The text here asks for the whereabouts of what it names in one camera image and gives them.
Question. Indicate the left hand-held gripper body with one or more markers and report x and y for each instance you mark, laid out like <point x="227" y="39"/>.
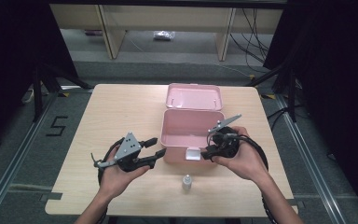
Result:
<point x="129" y="147"/>

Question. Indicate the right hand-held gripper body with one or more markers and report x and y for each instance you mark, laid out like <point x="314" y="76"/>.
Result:
<point x="227" y="141"/>

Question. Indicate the pink storage box with lid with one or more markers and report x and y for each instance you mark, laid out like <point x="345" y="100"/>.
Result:
<point x="186" y="127"/>

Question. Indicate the small white bottle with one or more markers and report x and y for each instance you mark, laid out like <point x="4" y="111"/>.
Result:
<point x="186" y="183"/>

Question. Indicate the person's right hand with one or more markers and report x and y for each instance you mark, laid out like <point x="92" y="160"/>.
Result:
<point x="247" y="161"/>

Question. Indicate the person's left hand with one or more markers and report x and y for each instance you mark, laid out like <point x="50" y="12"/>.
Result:
<point x="118" y="179"/>

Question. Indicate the black metal stand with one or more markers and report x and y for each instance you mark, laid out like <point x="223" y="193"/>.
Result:
<point x="291" y="93"/>
<point x="38" y="93"/>

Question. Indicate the clear plastic bag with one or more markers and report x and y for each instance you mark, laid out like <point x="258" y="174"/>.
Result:
<point x="164" y="35"/>

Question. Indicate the beige wooden desk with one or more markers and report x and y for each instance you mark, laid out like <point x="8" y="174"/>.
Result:
<point x="167" y="17"/>

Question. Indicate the black curtain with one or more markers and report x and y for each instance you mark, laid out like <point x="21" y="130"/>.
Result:
<point x="338" y="77"/>
<point x="12" y="62"/>

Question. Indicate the aluminium floor rail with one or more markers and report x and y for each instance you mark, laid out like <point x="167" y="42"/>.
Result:
<point x="310" y="161"/>
<point x="18" y="158"/>

